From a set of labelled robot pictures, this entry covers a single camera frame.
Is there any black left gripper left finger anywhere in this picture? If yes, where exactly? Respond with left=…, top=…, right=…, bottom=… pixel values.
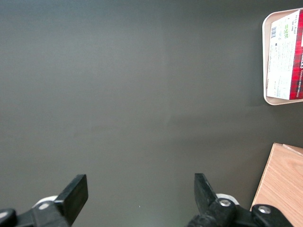
left=0, top=174, right=89, bottom=227

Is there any wooden drawer cabinet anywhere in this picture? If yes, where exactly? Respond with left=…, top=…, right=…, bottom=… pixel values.
left=250, top=142, right=303, bottom=227

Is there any red tartan shortbread box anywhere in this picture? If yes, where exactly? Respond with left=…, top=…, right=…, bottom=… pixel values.
left=265, top=9, right=303, bottom=100

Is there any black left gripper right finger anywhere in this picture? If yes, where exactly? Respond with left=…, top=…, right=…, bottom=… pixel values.
left=187, top=173, right=294, bottom=227

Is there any beige plastic tray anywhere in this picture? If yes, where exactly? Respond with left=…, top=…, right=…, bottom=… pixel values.
left=262, top=8, right=303, bottom=106

